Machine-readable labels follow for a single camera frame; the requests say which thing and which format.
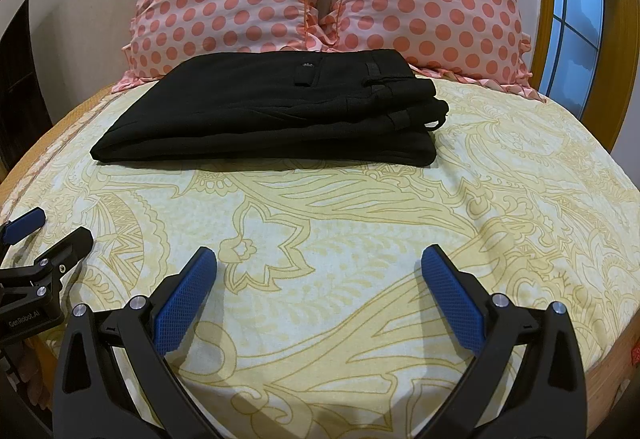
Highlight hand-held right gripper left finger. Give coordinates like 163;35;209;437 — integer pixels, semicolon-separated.
52;246;219;439

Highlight yellow patterned bed sheet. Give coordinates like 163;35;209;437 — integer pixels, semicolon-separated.
0;78;640;439

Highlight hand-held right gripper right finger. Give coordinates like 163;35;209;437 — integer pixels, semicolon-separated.
421;244;594;439

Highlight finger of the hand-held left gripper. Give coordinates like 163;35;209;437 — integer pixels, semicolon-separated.
0;208;47;246
0;226;94;300

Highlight black pants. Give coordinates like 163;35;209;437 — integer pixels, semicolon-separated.
90;50;450;168

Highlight person's left hand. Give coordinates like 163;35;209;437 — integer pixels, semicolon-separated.
12;344;45;401

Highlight wooden framed window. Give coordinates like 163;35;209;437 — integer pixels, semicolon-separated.
529;0;640;151

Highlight dark wooden cabinet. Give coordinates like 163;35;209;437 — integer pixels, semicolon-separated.
0;0;54;171

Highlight woven bed mat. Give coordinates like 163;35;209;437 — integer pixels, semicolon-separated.
0;86;640;425

